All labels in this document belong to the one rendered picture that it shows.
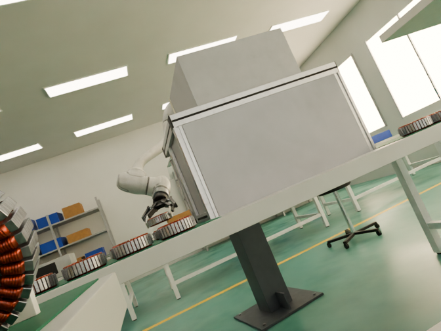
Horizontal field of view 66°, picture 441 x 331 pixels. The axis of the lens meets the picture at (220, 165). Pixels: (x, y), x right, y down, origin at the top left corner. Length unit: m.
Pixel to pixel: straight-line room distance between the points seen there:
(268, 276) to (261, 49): 1.54
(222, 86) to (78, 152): 7.49
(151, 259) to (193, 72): 0.67
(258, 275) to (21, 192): 7.00
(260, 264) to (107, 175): 6.41
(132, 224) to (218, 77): 7.14
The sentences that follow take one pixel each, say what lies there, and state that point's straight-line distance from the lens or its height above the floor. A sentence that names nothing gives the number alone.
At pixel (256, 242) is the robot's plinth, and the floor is 0.47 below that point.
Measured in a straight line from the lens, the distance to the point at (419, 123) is 1.36.
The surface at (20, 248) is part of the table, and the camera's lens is 0.25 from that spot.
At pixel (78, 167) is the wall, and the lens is 8.52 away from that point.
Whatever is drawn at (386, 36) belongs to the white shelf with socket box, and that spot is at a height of 1.18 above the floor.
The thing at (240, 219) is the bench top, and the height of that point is 0.73.
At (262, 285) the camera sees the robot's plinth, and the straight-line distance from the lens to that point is 2.39.
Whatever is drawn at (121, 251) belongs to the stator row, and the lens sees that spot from 0.95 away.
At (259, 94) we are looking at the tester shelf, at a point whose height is 1.09.
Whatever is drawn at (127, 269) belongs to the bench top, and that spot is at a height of 0.72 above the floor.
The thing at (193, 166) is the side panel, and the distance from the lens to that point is 1.12.
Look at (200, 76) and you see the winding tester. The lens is 1.24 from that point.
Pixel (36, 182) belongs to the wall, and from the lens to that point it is 8.65.
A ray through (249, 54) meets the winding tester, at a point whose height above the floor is 1.25.
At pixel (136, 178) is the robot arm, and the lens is 1.86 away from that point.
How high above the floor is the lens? 0.77
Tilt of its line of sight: 6 degrees up
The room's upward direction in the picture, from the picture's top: 23 degrees counter-clockwise
